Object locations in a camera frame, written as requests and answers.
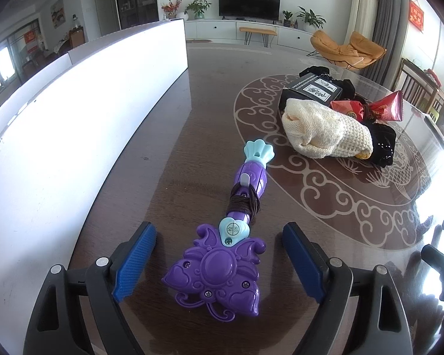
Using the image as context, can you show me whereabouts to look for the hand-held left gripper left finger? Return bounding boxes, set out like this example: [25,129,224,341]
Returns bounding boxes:
[22,221,158,355]

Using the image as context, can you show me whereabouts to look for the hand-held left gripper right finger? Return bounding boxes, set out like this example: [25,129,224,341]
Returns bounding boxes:
[282,222,415,355]

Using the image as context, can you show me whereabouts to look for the purple toy wand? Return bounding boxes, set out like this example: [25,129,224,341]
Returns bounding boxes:
[161,139,269,322]

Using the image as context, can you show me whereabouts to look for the white box with cork bottom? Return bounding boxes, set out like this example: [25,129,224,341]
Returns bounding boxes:
[0,18,189,355]

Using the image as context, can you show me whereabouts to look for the brown patterned glass desktop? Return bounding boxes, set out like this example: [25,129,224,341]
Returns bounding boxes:
[65,42,444,355]

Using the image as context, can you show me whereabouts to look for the black beaded cloth pouch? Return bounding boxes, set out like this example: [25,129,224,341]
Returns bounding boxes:
[363,120,397,168]

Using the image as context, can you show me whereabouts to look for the cream knitted pouch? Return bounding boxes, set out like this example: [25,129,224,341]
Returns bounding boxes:
[281,98,374,159]

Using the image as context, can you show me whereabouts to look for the red foil packet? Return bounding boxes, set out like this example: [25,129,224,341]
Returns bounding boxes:
[329,91,404,123]

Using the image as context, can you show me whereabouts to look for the dark wooden slatted chair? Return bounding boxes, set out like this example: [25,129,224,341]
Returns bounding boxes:
[396,58,444,113]

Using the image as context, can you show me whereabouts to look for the black box with white labels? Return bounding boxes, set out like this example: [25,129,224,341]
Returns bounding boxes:
[280,74,345,113]

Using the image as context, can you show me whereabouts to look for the black velvet scrunchie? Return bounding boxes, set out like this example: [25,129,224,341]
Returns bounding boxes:
[299,66,334,79]

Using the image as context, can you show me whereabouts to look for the orange lounge chair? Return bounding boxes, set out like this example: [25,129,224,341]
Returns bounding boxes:
[310,30,387,72]

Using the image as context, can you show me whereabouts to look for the grey curtain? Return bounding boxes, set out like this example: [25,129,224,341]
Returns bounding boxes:
[370,0,411,85]

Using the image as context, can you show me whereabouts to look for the wooden bench with black legs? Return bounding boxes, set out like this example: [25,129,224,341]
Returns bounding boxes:
[239,27,278,46]

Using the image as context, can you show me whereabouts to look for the white standing air conditioner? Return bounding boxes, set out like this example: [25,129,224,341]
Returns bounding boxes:
[343,0,380,45]

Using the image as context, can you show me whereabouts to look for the leafy potted plant white pot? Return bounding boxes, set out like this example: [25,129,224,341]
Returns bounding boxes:
[296,6,326,32]

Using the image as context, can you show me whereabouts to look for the white television cabinet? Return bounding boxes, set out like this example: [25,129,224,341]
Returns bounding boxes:
[185,18,315,50]

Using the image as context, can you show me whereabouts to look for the black flat television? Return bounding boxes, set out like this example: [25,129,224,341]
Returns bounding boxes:
[218,0,281,21]

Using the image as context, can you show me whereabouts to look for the red flower bouquet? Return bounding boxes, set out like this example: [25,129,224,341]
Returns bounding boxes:
[161,0,182,19]

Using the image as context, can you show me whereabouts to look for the dark glass display cabinet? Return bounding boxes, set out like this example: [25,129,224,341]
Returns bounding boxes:
[114,0,160,30]

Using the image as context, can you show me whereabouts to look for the green potted plant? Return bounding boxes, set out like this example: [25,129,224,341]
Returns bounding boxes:
[185,0,212,20]

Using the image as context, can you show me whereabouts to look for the red wall hanging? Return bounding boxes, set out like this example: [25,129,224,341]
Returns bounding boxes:
[409,0,425,32]

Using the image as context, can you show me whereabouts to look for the framed wall painting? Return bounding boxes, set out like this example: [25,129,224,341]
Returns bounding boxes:
[51,0,65,27]

